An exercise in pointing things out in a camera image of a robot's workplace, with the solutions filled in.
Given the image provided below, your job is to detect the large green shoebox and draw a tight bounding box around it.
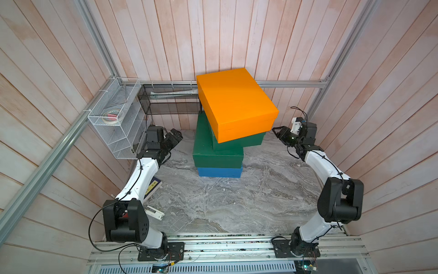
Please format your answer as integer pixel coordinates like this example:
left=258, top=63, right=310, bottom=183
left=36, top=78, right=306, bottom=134
left=207, top=120, right=266, bottom=151

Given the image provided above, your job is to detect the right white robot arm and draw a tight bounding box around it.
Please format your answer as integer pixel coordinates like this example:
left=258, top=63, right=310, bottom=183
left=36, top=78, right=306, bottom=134
left=272, top=117, right=365, bottom=257

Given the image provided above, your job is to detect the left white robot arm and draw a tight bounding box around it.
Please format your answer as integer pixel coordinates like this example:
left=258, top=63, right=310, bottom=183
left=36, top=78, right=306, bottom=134
left=97, top=125, right=183, bottom=260

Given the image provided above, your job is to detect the orange shoebox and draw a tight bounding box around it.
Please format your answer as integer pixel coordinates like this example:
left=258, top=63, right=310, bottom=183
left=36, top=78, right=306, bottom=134
left=196, top=68, right=279, bottom=143

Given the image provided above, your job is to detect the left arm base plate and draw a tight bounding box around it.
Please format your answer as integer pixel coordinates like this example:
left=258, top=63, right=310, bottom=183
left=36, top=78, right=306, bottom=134
left=138, top=242, right=185, bottom=263

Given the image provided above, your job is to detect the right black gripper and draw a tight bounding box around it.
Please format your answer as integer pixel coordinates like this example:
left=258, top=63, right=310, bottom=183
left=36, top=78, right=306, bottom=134
left=273, top=127, right=302, bottom=150

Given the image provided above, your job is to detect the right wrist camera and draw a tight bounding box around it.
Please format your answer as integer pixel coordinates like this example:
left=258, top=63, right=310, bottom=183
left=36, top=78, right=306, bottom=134
left=291, top=117, right=306, bottom=136

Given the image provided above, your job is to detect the paper in mesh basket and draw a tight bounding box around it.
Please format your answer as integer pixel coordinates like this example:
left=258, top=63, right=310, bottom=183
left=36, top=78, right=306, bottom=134
left=149, top=89, right=198, bottom=99

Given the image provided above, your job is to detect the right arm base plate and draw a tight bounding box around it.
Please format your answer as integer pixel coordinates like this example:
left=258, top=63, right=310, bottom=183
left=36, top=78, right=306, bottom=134
left=270, top=236, right=321, bottom=258

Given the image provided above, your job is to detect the dark blue book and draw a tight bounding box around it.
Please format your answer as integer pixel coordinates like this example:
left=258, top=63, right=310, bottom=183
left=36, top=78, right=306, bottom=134
left=144, top=177, right=162, bottom=201

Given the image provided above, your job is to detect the white wire shelf rack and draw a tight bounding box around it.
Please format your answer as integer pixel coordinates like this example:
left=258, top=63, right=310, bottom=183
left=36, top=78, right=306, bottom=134
left=88, top=78, right=147, bottom=160

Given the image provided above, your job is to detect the black mesh basket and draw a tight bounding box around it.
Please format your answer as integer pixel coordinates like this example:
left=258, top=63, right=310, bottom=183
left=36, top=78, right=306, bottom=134
left=138, top=84, right=203, bottom=115

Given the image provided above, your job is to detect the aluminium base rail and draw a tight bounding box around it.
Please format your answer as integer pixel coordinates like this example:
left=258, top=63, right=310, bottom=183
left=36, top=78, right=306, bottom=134
left=85, top=233, right=377, bottom=274

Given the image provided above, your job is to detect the small green shoebox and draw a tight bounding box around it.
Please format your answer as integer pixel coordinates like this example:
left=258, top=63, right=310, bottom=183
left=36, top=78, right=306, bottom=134
left=192, top=112, right=244, bottom=169

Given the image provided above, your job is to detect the white small device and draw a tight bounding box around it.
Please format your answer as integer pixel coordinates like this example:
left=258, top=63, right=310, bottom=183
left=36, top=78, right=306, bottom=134
left=144, top=205, right=165, bottom=220

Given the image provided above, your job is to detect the blue shoebox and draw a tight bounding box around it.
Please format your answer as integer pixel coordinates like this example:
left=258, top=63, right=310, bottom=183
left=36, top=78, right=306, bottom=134
left=197, top=167, right=243, bottom=178

